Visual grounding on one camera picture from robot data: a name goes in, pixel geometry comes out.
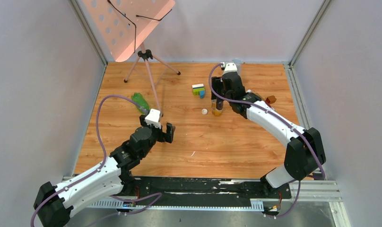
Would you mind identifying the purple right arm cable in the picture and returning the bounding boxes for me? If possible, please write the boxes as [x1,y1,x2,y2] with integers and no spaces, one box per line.
[208,64,326,219]

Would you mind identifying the yellow blue milk tea bottle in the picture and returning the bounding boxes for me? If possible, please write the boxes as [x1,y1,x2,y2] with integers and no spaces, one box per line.
[211,98,224,116]

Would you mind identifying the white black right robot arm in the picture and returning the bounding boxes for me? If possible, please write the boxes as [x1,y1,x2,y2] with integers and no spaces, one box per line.
[209,71,326,198]

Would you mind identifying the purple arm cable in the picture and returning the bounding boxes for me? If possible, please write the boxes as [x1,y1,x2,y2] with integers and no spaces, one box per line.
[208,64,326,219]
[30,95,149,227]

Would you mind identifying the pink music stand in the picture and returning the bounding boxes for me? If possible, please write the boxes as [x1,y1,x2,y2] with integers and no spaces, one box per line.
[80,0,181,110]

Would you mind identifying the green plastic bottle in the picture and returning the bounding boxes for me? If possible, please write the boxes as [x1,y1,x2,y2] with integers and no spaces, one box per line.
[131,92,150,114]

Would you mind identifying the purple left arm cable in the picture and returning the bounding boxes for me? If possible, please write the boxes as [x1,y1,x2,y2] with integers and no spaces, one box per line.
[30,95,149,227]

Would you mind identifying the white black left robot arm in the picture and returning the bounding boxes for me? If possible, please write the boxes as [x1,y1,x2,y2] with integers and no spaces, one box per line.
[31,113,176,227]

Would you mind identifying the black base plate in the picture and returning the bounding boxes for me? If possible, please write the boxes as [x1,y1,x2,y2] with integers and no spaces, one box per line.
[117,176,292,207]

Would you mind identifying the clear blue detergent bottle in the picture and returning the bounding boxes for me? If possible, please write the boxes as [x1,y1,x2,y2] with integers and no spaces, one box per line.
[232,59,243,76]

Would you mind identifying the coloured toy brick stack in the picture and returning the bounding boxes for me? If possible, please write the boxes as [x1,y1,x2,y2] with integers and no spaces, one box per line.
[192,83,206,99]

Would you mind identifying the brown small block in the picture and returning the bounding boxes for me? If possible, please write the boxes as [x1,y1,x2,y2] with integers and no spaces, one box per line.
[265,95,277,105]

